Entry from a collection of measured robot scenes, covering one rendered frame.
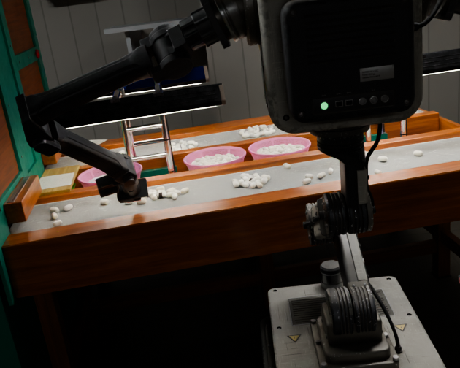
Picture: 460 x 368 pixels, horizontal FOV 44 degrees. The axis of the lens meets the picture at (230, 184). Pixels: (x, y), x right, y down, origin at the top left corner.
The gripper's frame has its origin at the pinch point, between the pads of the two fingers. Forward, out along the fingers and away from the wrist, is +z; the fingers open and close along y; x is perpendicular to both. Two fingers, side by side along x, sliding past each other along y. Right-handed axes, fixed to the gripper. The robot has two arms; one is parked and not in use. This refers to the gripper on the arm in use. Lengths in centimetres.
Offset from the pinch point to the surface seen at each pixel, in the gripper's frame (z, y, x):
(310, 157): 19, -69, -14
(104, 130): 226, 36, -151
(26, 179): 8.5, 38.6, -16.9
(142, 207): 4.6, -1.6, 1.9
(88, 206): 12.8, 18.1, -4.8
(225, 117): 155, -54, -109
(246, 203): -11.3, -36.1, 11.8
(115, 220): -8.3, 6.4, 9.8
